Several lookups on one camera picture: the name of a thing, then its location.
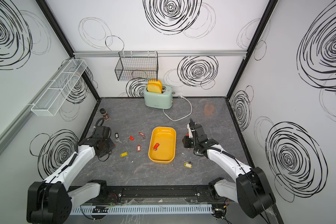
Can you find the black wire wall basket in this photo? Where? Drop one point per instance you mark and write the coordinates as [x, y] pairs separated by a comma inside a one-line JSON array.
[[137, 64]]

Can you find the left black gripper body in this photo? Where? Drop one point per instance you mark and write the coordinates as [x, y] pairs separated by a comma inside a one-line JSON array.
[[109, 146]]

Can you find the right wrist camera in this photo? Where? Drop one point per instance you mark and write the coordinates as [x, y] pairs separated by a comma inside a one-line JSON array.
[[195, 130]]

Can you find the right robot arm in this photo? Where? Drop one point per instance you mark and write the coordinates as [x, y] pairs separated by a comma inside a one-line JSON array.
[[242, 174]]

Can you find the yellow toast slice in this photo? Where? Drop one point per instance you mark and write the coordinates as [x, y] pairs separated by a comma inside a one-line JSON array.
[[154, 86]]

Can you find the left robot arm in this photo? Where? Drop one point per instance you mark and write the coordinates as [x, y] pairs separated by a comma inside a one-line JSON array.
[[51, 201]]

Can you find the mint green toaster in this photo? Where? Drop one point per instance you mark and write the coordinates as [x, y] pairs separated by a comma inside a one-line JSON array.
[[159, 100]]

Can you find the low yellow key tag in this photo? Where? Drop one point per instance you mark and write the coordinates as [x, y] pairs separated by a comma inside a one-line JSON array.
[[188, 164]]

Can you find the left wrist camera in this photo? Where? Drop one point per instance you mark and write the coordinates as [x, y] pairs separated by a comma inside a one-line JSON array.
[[101, 131]]

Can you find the black white key tag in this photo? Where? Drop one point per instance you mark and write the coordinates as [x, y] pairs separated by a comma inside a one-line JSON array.
[[117, 138]]

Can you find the white wire wall shelf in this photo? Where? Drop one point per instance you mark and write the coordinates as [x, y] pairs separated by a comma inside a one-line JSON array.
[[68, 86]]

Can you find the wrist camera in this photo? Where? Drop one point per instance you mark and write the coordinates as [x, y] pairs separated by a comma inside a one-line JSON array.
[[195, 130], [101, 131]]

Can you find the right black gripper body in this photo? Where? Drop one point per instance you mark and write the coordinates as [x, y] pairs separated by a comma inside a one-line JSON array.
[[190, 142]]

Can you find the yellow plastic storage box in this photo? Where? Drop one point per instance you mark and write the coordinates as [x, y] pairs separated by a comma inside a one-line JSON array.
[[166, 137]]

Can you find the brown spice jar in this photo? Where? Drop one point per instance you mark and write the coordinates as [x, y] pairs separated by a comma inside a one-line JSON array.
[[104, 114]]

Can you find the red upright key tag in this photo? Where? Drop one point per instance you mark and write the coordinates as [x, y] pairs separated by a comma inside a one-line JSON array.
[[156, 146]]

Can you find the white slotted cable duct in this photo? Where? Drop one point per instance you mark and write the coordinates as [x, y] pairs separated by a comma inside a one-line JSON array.
[[144, 209]]

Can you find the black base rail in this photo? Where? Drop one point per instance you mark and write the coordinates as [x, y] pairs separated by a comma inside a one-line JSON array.
[[210, 192]]

